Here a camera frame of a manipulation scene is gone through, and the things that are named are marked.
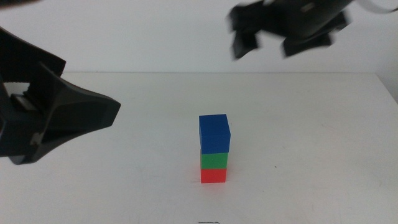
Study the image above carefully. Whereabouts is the green cube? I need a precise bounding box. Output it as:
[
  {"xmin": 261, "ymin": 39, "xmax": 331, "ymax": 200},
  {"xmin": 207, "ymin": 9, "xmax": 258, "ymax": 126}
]
[{"xmin": 200, "ymin": 152, "xmax": 229, "ymax": 170}]

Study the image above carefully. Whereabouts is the blue cube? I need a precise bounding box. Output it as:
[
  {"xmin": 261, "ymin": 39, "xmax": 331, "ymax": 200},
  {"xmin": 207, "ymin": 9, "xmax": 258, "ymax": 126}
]
[{"xmin": 198, "ymin": 113, "xmax": 231, "ymax": 155}]

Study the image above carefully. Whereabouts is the red cube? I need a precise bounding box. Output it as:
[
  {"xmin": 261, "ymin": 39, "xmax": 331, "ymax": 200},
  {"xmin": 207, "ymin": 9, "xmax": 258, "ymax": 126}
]
[{"xmin": 200, "ymin": 168, "xmax": 228, "ymax": 184}]

